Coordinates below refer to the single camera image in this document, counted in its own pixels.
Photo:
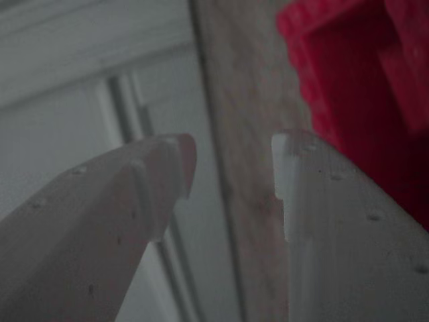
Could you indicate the red plastic object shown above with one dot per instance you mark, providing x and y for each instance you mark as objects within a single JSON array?
[{"x": 352, "y": 84}]

